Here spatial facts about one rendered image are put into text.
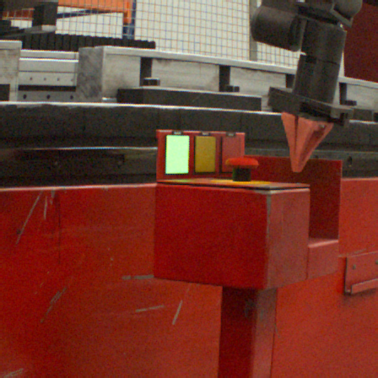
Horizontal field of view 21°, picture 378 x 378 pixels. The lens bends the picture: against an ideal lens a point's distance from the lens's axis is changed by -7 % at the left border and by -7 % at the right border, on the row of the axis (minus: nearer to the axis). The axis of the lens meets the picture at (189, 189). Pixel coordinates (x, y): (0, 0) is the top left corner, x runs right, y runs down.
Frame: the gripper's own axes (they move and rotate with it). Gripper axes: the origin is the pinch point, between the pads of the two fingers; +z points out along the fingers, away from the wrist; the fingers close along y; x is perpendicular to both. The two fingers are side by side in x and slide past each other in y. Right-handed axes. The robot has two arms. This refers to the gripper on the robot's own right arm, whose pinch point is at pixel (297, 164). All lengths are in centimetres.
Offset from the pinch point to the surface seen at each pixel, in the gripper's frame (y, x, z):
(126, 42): 73, -54, -5
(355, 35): 80, -181, -18
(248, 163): 0.9, 11.2, -0.2
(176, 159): 10.4, 11.8, 2.1
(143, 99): 30.1, -5.9, -1.0
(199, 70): 35.0, -26.4, -5.5
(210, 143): 10.9, 4.3, 0.3
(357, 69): 77, -181, -7
